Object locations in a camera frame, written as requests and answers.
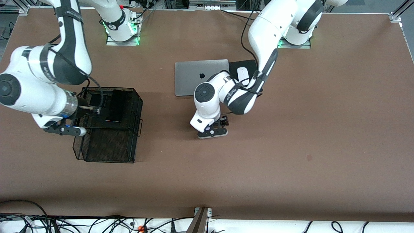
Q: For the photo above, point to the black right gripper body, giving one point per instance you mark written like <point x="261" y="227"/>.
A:
<point x="84" y="108"/>

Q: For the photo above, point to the small black flip phone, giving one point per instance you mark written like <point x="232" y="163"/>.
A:
<point x="95" y="98"/>

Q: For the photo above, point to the tall black smartphone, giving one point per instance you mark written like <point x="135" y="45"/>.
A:
<point x="116" y="106"/>

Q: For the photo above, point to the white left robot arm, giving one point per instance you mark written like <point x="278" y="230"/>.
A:
<point x="265" y="35"/>

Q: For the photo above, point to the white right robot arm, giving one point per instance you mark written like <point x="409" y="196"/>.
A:
<point x="38" y="94"/>

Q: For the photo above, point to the black mesh two-tier basket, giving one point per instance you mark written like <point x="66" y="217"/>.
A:
<point x="124" y="147"/>

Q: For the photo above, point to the white computer mouse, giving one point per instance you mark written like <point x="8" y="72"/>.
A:
<point x="242" y="73"/>

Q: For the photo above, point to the silver closed laptop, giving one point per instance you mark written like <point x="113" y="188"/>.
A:
<point x="187" y="77"/>

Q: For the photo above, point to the black mouse pad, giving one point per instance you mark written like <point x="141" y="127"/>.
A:
<point x="234" y="64"/>

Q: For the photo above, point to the grey power strip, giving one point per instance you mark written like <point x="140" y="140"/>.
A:
<point x="212" y="6"/>

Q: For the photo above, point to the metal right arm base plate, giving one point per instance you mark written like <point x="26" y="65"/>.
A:
<point x="123" y="43"/>

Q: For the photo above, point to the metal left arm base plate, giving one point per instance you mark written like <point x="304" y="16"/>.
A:
<point x="294" y="47"/>

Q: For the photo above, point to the grey metal camera post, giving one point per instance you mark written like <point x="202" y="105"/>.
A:
<point x="199" y="223"/>

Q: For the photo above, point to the aluminium frame profile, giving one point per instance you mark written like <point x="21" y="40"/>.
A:
<point x="24" y="9"/>
<point x="396" y="15"/>

